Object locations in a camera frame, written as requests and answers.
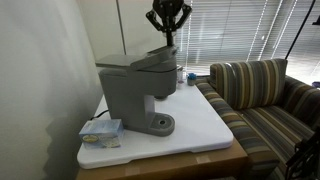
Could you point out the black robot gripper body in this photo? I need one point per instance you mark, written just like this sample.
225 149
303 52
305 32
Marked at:
168 8

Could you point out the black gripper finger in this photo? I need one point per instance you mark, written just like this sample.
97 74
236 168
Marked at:
168 36
172 36

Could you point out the grey coffee maker lid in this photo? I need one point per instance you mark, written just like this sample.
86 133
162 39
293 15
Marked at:
156 58

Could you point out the grey single-serve coffee maker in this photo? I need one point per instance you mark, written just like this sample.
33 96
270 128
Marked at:
133 96

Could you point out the round coffee pod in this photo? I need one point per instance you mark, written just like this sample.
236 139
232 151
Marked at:
180 85

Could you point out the clear jar with silver lid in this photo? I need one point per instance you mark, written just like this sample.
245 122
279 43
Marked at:
180 73

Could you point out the blue plant in grey pot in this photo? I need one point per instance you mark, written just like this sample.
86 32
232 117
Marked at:
191 80

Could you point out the thin metal pole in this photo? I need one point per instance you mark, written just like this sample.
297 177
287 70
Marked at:
121 26

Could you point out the white window blinds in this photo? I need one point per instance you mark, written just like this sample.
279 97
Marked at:
240 33

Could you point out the white board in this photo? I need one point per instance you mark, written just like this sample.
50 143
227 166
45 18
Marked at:
196 126

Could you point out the striped sofa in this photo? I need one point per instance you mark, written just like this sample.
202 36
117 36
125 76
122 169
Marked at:
260 100

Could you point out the blue and white tea box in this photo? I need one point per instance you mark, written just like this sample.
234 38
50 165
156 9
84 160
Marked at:
101 133

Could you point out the black stand pole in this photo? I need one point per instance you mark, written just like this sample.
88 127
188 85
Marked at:
300 28

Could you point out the brown wooden table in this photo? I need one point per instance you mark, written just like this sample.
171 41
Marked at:
166 166

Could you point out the black folding frame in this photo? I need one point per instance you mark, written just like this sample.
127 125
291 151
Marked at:
305 156

